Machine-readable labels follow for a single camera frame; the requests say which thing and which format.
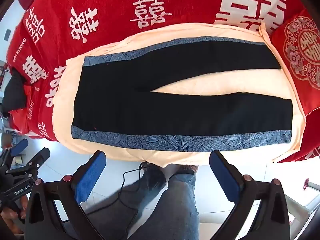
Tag red printed blanket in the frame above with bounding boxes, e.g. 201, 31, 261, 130
6, 0, 312, 143

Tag red ornament cushion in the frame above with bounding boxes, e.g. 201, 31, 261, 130
271, 9, 320, 163

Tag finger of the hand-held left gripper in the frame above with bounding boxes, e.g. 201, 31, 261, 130
2, 139, 29, 160
15, 148, 50, 180

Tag white furniture frame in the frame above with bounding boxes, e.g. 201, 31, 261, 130
285, 180, 320, 230

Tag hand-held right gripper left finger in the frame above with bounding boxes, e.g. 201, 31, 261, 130
24, 150, 108, 240

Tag person's left hand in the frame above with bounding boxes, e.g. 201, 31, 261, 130
0, 195, 28, 230

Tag peach cloth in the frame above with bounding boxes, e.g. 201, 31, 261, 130
51, 22, 307, 168

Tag black cable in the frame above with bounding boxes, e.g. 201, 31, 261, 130
117, 164, 150, 238

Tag black pants with blue trim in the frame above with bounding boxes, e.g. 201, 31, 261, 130
71, 36, 293, 153

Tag person's legs in jeans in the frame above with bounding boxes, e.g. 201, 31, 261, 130
129, 165, 200, 240

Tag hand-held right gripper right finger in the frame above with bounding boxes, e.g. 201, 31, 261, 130
209, 150, 292, 240

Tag dark cloth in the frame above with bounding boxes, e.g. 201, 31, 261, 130
1, 69, 28, 118

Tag person's left leg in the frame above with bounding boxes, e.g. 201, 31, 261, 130
85, 162, 168, 240

